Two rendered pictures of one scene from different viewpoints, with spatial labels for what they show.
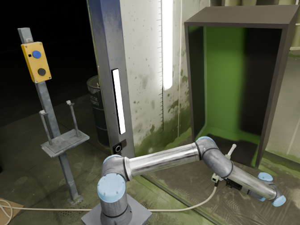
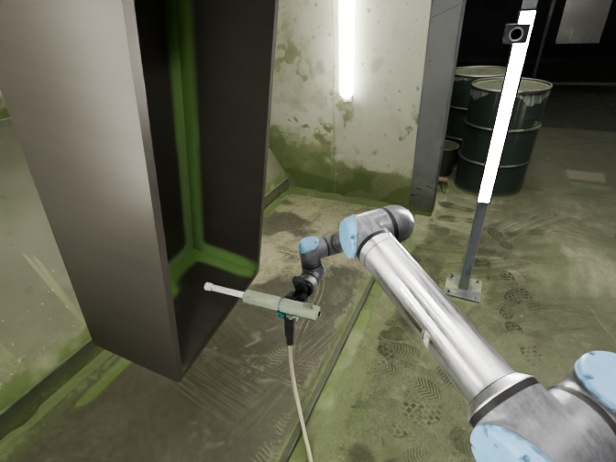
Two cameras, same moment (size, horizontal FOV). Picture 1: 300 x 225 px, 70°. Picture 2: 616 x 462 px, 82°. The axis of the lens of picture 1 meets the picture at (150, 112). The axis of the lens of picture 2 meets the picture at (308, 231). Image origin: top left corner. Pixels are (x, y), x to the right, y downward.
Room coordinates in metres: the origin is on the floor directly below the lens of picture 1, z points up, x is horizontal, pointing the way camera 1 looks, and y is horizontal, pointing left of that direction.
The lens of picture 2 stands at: (1.47, 0.43, 1.50)
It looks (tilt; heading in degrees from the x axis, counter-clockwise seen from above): 32 degrees down; 254
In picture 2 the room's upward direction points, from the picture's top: 4 degrees counter-clockwise
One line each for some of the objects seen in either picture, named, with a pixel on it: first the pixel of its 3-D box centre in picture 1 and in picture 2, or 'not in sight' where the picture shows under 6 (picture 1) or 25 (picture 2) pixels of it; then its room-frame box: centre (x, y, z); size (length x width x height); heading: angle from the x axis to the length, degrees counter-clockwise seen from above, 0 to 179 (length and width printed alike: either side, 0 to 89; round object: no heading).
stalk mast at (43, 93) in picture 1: (55, 132); not in sight; (1.53, 0.80, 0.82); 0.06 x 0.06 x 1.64; 46
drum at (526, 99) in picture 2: not in sight; (498, 138); (-0.94, -1.93, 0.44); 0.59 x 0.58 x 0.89; 61
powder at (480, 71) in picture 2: not in sight; (480, 72); (-1.17, -2.54, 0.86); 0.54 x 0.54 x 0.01
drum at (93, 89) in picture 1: (114, 110); not in sight; (2.60, 0.49, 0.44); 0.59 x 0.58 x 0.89; 27
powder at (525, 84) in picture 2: not in sight; (510, 85); (-0.94, -1.94, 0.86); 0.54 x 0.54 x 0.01
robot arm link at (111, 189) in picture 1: (112, 192); (608, 409); (0.85, 0.23, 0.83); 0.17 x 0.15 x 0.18; 5
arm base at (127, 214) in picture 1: (115, 210); not in sight; (0.84, 0.23, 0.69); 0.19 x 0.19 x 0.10
